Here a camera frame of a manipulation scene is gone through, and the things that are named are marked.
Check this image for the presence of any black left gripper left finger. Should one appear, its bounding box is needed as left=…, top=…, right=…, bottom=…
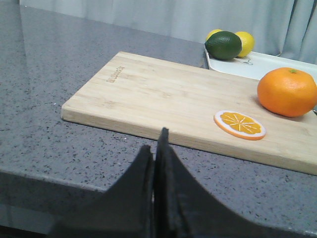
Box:
left=48, top=145, right=154, bottom=238

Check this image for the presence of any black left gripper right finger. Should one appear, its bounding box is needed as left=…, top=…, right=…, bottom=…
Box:
left=154, top=127, right=315, bottom=238

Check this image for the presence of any whole orange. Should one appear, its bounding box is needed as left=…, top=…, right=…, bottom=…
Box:
left=257, top=67, right=317, bottom=118

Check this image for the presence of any white bear tray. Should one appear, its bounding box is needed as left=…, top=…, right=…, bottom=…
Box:
left=205, top=50, right=317, bottom=80

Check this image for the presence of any orange slice toy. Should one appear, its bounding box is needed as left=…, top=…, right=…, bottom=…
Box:
left=213, top=110, right=266, bottom=140

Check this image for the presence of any bamboo cutting board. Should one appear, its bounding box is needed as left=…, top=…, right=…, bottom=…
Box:
left=61, top=52, right=317, bottom=175

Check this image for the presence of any green lime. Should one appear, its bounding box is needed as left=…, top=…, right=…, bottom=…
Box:
left=205, top=31, right=242, bottom=60

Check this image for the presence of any yellow lemon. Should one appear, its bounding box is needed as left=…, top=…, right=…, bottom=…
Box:
left=235, top=31, right=255, bottom=58
left=205, top=29, right=222, bottom=41

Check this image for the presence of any grey curtain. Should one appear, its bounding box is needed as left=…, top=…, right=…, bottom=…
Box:
left=20, top=0, right=317, bottom=64

